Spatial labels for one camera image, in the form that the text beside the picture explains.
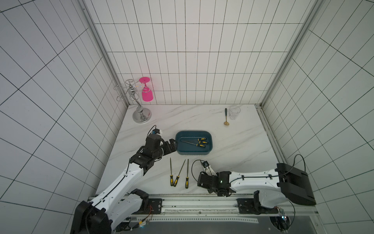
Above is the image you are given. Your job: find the file tool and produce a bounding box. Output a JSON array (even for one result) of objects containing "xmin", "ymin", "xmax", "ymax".
[
  {"xmin": 169, "ymin": 158, "xmax": 174, "ymax": 187},
  {"xmin": 173, "ymin": 160, "xmax": 186, "ymax": 187},
  {"xmin": 185, "ymin": 159, "xmax": 190, "ymax": 189},
  {"xmin": 181, "ymin": 140, "xmax": 206, "ymax": 148},
  {"xmin": 187, "ymin": 137, "xmax": 207, "ymax": 141},
  {"xmin": 189, "ymin": 141, "xmax": 209, "ymax": 144}
]

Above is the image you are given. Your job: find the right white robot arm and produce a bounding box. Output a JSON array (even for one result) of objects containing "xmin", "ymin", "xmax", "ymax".
[{"xmin": 197, "ymin": 163, "xmax": 316, "ymax": 208}]

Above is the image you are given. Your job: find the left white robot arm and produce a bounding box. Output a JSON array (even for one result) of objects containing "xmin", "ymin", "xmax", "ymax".
[{"xmin": 70, "ymin": 134, "xmax": 177, "ymax": 234}]

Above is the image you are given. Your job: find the teal plastic storage box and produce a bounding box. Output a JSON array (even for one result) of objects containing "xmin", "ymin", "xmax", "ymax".
[{"xmin": 175, "ymin": 130, "xmax": 213, "ymax": 156}]

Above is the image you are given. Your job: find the chrome glass holder stand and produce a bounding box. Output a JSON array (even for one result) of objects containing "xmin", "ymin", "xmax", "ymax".
[{"xmin": 114, "ymin": 79, "xmax": 152, "ymax": 123}]

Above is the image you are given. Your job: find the pink plastic wine glass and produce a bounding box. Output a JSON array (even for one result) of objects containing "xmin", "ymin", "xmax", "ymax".
[{"xmin": 139, "ymin": 77, "xmax": 153, "ymax": 102}]

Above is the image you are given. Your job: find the clear glass cup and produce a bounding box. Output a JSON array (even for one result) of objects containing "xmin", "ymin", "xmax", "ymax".
[{"xmin": 229, "ymin": 105, "xmax": 241, "ymax": 120}]

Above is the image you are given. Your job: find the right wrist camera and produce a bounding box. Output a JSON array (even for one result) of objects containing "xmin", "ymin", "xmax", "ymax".
[{"xmin": 201, "ymin": 161, "xmax": 209, "ymax": 168}]

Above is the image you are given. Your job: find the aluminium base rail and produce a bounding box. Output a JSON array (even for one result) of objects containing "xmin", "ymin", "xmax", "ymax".
[{"xmin": 123, "ymin": 195, "xmax": 317, "ymax": 223}]

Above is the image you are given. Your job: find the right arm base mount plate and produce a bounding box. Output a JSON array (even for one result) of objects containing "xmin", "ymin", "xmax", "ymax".
[{"xmin": 236, "ymin": 199, "xmax": 279, "ymax": 215}]

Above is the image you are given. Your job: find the gold spoon black handle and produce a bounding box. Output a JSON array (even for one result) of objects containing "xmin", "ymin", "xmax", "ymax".
[{"xmin": 224, "ymin": 108, "xmax": 229, "ymax": 126}]

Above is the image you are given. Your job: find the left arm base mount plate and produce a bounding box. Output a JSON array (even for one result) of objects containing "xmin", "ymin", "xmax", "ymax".
[{"xmin": 135, "ymin": 199, "xmax": 163, "ymax": 215}]

